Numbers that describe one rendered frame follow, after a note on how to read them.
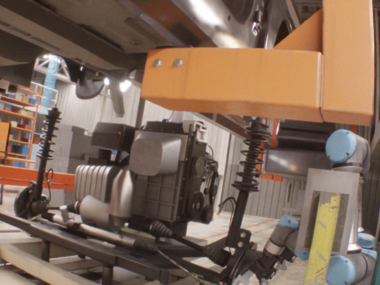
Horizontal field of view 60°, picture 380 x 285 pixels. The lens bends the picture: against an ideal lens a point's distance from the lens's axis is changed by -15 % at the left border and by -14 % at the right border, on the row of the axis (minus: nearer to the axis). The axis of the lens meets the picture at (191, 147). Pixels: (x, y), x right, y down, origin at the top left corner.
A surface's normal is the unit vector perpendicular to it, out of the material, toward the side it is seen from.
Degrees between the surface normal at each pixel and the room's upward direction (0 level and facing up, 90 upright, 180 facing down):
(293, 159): 90
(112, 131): 80
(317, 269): 90
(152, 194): 90
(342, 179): 90
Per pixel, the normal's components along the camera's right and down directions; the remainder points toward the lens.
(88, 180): -0.62, -0.15
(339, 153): -0.76, -0.33
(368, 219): -0.41, -0.13
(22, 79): 0.90, 0.10
